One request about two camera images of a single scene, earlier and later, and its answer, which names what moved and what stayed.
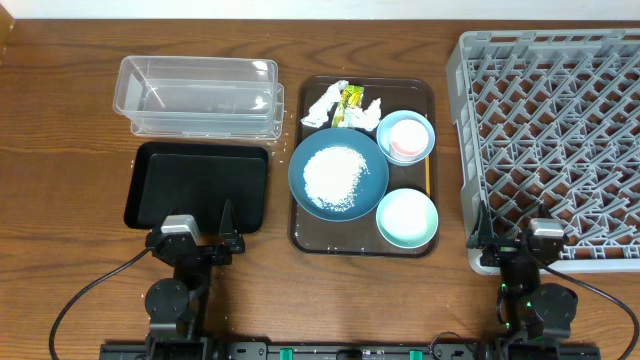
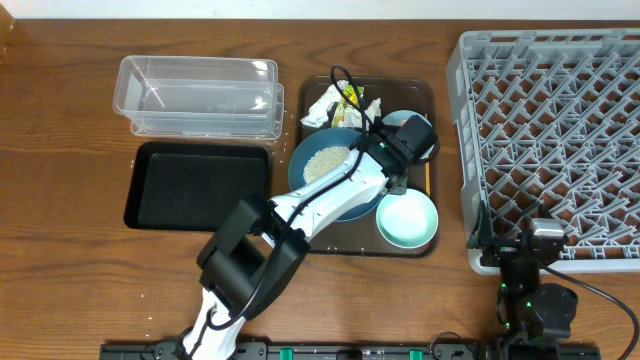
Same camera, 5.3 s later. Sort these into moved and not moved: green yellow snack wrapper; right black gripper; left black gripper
Moved: left black gripper
Not moved: right black gripper; green yellow snack wrapper
